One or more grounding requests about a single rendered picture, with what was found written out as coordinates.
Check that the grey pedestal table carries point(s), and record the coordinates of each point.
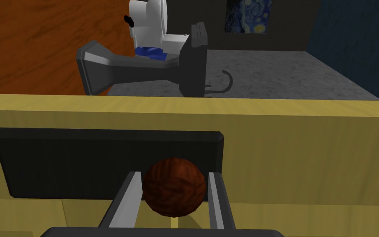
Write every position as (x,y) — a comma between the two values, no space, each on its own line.
(137,74)

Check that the black drawer front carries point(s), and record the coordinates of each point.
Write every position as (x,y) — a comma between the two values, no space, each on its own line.
(77,164)

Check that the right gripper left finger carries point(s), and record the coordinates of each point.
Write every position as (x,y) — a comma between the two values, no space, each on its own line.
(123,204)

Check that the brown round knob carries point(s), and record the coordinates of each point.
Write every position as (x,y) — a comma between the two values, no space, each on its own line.
(173,187)

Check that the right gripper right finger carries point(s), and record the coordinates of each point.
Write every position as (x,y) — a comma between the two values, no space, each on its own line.
(218,204)

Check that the blue and yellow painting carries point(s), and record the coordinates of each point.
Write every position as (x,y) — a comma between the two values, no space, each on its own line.
(247,16)

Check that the white and blue rounded object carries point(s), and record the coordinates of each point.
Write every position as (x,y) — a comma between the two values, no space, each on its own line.
(148,26)

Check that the yellow wooden cabinet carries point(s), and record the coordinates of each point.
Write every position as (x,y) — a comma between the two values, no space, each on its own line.
(308,154)

